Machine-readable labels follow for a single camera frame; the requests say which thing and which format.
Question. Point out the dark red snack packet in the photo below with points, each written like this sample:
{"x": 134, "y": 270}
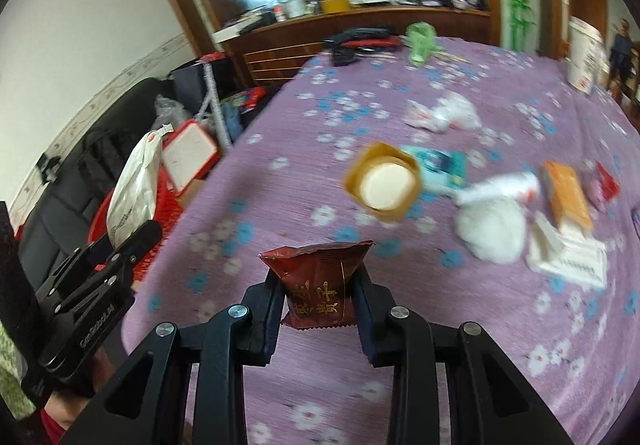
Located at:
{"x": 320, "y": 285}

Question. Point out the white box with red rim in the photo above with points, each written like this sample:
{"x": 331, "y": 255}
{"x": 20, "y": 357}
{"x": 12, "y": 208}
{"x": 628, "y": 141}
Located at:
{"x": 190, "y": 155}

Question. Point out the wooden counter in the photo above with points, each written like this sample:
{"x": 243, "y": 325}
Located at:
{"x": 300, "y": 37}

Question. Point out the wooden chopsticks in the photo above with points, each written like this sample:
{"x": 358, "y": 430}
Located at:
{"x": 384, "y": 56}

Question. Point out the white crumpled plastic bag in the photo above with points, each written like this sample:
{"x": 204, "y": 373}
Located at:
{"x": 445, "y": 112}

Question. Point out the clear plastic bag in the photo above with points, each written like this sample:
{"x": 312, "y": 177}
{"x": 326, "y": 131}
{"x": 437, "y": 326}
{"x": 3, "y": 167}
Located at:
{"x": 170, "y": 112}

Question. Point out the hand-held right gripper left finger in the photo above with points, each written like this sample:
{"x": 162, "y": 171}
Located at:
{"x": 272, "y": 320}

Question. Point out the white printed plastic bag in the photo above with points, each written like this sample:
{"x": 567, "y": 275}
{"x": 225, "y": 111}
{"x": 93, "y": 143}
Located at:
{"x": 135, "y": 190}

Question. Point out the tall white paper cup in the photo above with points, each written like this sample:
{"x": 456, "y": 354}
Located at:
{"x": 582, "y": 55}

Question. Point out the pink and red wrapper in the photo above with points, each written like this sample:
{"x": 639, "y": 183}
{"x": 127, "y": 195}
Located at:
{"x": 602, "y": 182}

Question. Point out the red plastic basket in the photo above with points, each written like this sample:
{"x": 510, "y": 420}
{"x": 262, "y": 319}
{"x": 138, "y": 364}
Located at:
{"x": 167, "y": 220}

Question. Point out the dark blue bag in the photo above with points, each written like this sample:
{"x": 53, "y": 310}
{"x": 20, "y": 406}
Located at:
{"x": 200, "y": 77}

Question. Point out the white long wrapper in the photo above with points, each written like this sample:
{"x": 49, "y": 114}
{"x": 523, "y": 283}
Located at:
{"x": 502, "y": 187}

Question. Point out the teal cartoon tissue pack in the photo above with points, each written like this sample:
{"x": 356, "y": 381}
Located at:
{"x": 442, "y": 167}

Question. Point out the black wall device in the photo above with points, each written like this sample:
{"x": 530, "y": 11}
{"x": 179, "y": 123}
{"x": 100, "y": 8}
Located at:
{"x": 48, "y": 167}

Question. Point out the white round bun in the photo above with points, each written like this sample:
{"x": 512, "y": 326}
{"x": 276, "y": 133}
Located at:
{"x": 492, "y": 227}

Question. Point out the black leather sofa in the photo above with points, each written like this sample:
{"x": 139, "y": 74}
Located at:
{"x": 65, "y": 205}

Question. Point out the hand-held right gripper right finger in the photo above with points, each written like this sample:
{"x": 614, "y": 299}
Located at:
{"x": 365, "y": 325}

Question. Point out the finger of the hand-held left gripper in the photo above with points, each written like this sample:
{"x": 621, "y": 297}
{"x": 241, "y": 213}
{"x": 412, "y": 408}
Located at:
{"x": 132, "y": 250}

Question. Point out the white flat box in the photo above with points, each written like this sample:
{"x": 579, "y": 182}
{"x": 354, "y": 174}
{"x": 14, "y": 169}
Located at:
{"x": 565, "y": 255}

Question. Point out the white flat book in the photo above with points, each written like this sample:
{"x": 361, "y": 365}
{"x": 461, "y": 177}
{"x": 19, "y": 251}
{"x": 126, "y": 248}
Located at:
{"x": 235, "y": 31}

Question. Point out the red and blue bag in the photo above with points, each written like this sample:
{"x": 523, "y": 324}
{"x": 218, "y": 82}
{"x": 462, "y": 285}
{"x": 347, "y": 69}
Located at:
{"x": 245, "y": 100}

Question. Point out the orange carton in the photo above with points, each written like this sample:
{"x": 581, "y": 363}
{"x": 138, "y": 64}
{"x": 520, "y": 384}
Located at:
{"x": 567, "y": 197}

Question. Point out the yellow box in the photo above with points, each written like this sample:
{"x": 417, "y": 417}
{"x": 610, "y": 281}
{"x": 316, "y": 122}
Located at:
{"x": 334, "y": 6}

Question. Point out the yellow paper cup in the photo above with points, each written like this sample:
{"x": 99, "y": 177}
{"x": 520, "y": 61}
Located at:
{"x": 382, "y": 182}

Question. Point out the purple floral tablecloth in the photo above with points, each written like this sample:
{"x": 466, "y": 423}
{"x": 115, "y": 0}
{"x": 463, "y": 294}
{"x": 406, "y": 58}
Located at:
{"x": 300, "y": 150}

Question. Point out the black and red pouch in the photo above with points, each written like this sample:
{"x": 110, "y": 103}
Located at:
{"x": 360, "y": 42}

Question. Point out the white pole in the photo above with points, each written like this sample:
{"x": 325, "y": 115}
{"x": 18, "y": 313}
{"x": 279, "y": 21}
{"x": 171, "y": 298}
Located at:
{"x": 215, "y": 105}

